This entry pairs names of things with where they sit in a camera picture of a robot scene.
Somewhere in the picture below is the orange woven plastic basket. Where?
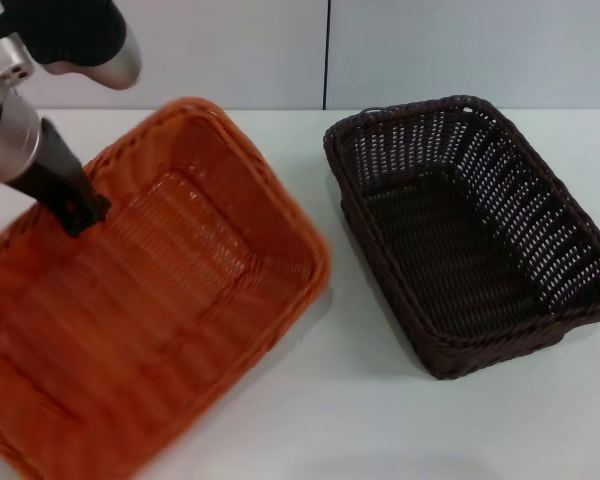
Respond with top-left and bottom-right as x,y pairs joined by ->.
0,97 -> 334,480

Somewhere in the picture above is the dark brown woven plastic basket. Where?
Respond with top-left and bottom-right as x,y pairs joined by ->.
322,94 -> 600,381

